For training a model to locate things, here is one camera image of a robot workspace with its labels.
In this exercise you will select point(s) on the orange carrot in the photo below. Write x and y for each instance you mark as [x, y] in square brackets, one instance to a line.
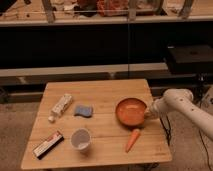
[133, 138]

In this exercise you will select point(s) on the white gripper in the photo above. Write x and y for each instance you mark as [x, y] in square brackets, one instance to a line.
[153, 111]

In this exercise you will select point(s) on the white toothpaste tube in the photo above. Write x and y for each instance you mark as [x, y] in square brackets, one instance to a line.
[60, 107]

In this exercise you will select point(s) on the orange ceramic bowl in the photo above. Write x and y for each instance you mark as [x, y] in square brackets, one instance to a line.
[131, 111]

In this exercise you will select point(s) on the white plastic cup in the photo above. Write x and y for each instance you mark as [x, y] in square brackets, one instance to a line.
[81, 140]

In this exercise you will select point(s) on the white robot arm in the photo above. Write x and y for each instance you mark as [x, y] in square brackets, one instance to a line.
[181, 100]

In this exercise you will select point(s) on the red black toothpaste box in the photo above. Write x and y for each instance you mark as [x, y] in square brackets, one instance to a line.
[47, 145]

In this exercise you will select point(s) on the blue sponge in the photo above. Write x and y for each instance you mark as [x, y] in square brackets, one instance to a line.
[84, 111]

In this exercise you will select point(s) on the red object on shelf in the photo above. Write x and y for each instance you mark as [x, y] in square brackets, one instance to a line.
[112, 7]

